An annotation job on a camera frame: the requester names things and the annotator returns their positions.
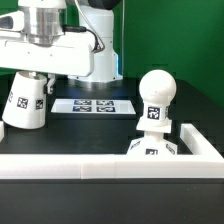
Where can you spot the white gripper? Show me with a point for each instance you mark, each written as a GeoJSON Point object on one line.
{"type": "Point", "coordinates": [70, 54]}

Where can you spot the white lamp shade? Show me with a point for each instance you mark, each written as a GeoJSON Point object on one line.
{"type": "Point", "coordinates": [26, 103]}

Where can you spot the white lamp bulb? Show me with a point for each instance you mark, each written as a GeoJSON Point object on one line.
{"type": "Point", "coordinates": [157, 89]}

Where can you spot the white lamp base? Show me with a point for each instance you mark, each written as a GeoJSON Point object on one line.
{"type": "Point", "coordinates": [153, 142]}

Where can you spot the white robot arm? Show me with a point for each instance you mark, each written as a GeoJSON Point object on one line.
{"type": "Point", "coordinates": [35, 38]}

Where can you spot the white marker sheet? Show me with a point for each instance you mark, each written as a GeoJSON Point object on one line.
{"type": "Point", "coordinates": [93, 106]}

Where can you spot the white fence frame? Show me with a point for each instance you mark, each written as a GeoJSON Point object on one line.
{"type": "Point", "coordinates": [204, 161]}

